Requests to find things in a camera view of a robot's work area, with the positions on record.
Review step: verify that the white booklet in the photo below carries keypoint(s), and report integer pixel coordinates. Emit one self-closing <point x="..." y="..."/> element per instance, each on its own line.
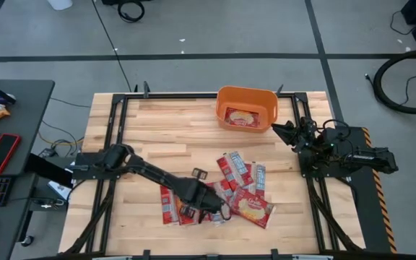
<point x="60" y="188"/>

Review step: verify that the white container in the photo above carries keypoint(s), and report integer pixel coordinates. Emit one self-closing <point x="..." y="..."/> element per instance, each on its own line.
<point x="60" y="3"/>

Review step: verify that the black panel yellow hazard stripe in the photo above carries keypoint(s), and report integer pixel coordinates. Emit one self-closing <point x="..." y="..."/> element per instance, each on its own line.
<point x="365" y="202"/>

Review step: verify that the black caster wheel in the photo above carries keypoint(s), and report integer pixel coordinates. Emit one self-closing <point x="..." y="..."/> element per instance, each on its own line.
<point x="27" y="241"/>

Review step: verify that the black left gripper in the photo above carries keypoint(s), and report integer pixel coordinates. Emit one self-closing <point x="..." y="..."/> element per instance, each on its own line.
<point x="202" y="196"/>

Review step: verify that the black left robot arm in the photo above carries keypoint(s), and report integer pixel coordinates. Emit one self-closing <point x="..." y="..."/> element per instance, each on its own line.
<point x="150" y="172"/>

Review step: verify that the black aluminium table frame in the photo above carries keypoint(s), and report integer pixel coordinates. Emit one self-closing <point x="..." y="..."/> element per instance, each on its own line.
<point x="208" y="96"/>

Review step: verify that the orange plastic basket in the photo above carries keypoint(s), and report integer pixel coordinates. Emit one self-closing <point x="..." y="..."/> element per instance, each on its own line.
<point x="270" y="108"/>

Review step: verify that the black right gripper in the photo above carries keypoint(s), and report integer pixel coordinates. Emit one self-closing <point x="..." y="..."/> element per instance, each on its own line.
<point x="300" y="136"/>

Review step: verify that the black box beside desk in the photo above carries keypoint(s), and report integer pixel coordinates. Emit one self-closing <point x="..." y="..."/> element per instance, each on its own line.
<point x="49" y="169"/>

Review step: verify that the red-cased smartphone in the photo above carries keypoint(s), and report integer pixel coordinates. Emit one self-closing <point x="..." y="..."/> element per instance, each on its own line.
<point x="1" y="153"/>

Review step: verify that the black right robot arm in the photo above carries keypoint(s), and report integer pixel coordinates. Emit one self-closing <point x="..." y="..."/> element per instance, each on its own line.
<point x="370" y="158"/>

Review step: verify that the black office desk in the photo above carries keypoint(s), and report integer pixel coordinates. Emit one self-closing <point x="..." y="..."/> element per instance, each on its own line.
<point x="31" y="108"/>

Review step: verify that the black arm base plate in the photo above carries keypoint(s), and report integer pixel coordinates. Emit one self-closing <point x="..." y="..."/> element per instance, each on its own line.
<point x="309" y="169"/>
<point x="85" y="173"/>

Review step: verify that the black power adapter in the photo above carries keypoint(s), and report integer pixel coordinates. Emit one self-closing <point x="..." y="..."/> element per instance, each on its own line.
<point x="47" y="152"/>

